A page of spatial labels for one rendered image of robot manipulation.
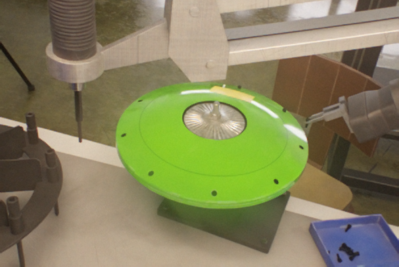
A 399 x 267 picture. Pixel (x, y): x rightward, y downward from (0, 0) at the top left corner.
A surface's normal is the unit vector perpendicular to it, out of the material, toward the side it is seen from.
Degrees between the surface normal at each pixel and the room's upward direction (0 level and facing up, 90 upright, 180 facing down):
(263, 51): 90
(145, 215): 0
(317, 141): 81
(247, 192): 24
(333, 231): 0
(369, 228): 0
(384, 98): 44
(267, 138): 11
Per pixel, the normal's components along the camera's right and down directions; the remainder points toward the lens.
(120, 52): 0.14, 0.61
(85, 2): 0.75, 0.45
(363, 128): -0.17, 0.58
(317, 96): -0.57, 0.45
